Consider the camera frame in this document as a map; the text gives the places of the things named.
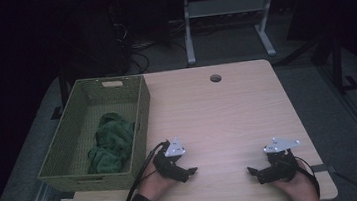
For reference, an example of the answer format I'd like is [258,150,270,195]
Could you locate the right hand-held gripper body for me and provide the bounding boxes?
[253,135,305,186]

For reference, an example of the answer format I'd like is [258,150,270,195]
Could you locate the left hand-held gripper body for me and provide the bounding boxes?
[149,135,191,186]

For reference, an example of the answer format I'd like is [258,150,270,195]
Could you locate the green plush garment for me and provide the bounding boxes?
[81,109,141,177]

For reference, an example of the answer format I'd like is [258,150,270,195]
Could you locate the green woven basket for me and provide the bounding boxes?
[27,72,160,200]

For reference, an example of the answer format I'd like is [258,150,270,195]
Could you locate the person's left hand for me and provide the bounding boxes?
[135,160,179,201]

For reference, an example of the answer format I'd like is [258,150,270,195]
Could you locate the person's right hand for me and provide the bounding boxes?
[268,157,323,201]

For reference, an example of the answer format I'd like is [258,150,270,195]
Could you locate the grey tape strip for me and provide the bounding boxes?
[309,161,338,175]

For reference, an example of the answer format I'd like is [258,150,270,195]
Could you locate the black metal stand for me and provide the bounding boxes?
[308,26,357,98]

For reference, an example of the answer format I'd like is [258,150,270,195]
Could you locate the white metal stand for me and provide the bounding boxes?
[180,0,283,67]

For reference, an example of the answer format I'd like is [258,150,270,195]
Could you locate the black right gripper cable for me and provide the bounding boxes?
[292,153,322,201]

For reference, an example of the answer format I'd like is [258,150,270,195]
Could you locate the round table cable hole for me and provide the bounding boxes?
[209,73,223,84]

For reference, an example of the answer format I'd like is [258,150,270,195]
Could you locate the tangle of floor cables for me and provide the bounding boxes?
[109,12,191,77]

